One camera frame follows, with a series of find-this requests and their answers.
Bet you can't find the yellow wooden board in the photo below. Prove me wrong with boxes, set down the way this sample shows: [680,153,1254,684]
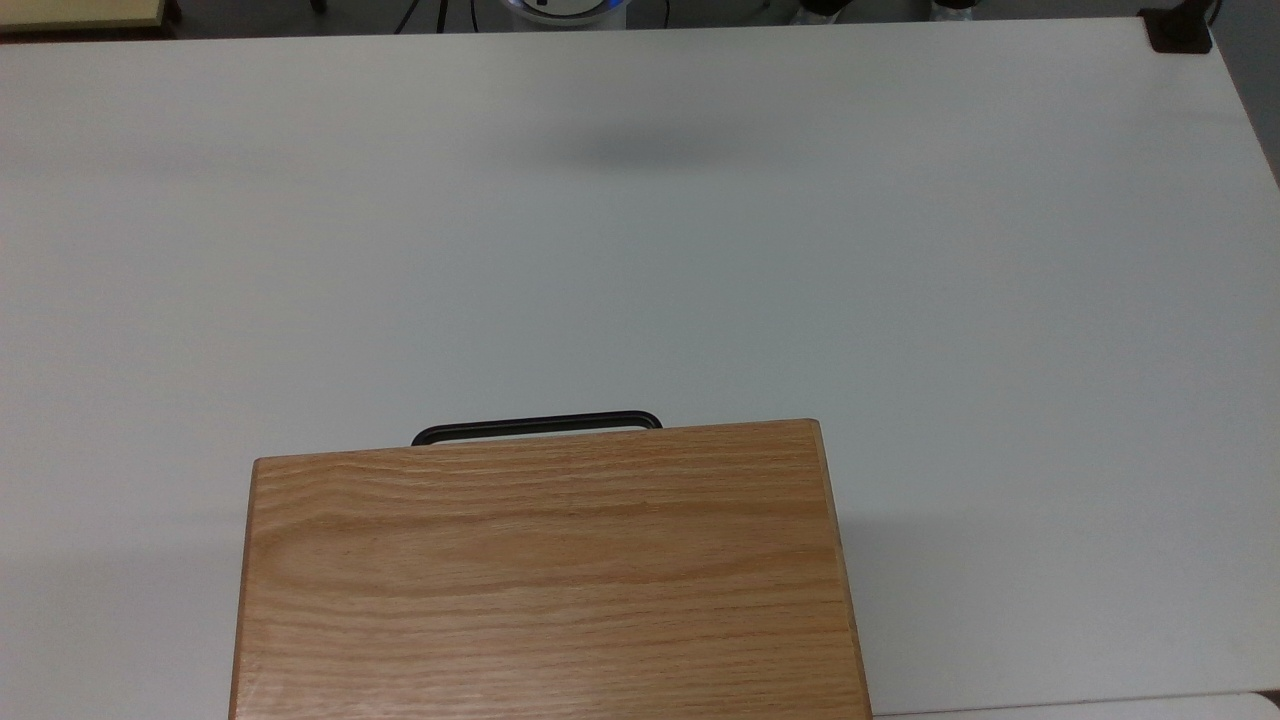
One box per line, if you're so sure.
[0,0,167,33]

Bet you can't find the black table clamp with pole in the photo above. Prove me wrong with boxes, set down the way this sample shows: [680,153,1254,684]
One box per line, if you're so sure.
[1139,0,1223,54]

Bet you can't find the black metal drawer handle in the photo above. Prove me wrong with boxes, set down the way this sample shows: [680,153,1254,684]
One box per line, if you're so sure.
[411,410,664,447]

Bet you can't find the black cable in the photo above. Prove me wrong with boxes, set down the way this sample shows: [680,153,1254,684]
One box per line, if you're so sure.
[395,0,451,34]

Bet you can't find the light oak wooden cabinet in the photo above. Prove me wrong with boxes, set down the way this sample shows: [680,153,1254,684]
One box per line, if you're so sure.
[228,419,873,720]

